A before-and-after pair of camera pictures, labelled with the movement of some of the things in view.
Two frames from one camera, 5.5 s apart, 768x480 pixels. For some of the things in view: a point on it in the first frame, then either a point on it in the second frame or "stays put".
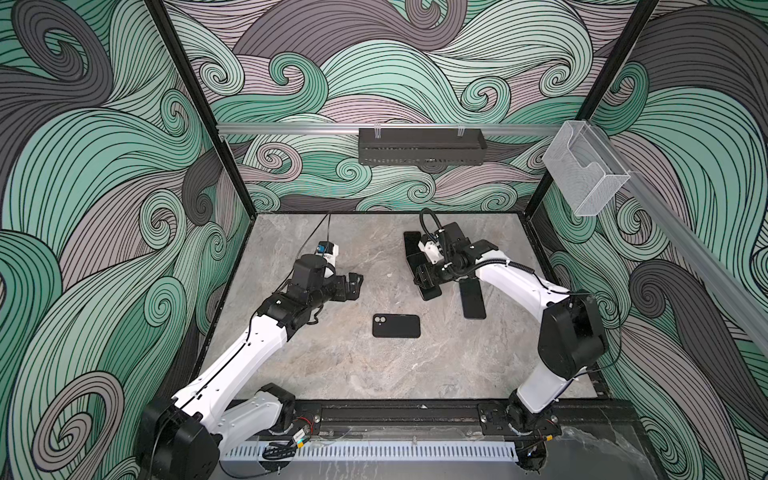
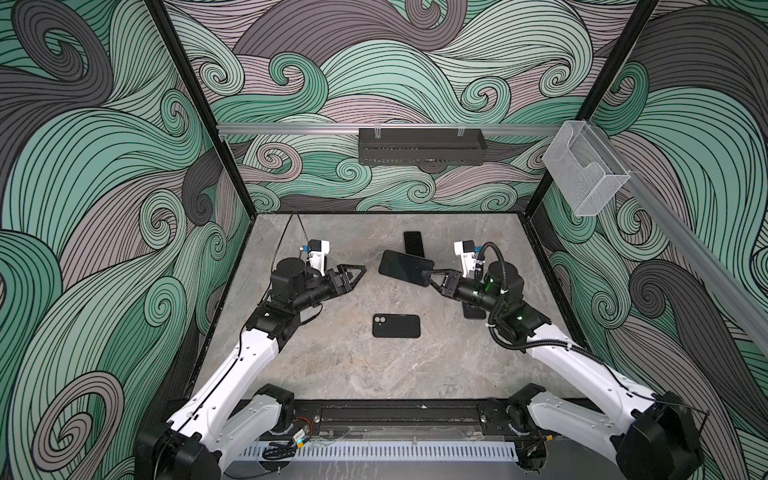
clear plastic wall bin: (585, 169) stays put
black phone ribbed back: (414, 255) stays put
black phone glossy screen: (429, 292) to (406, 266)
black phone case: (396, 325) stays put
